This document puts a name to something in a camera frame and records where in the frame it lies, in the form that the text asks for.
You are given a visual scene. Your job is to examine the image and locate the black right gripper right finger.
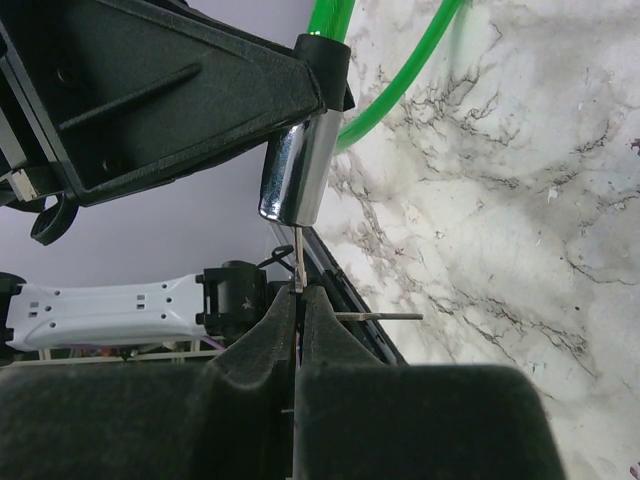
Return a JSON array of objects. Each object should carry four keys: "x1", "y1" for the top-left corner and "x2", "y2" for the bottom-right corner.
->
[{"x1": 297, "y1": 287, "x2": 565, "y2": 479}]

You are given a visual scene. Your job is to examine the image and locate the silver cable lock key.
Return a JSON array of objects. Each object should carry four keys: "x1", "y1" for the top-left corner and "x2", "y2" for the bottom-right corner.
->
[{"x1": 293, "y1": 227, "x2": 307, "y2": 294}]

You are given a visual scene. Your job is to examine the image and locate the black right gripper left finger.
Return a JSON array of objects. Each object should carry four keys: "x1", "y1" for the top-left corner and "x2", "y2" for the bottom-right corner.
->
[{"x1": 1, "y1": 289, "x2": 296, "y2": 479}]

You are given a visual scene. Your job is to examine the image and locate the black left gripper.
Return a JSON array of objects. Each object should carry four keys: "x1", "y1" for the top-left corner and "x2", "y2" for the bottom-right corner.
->
[{"x1": 1, "y1": 1, "x2": 325, "y2": 245}]

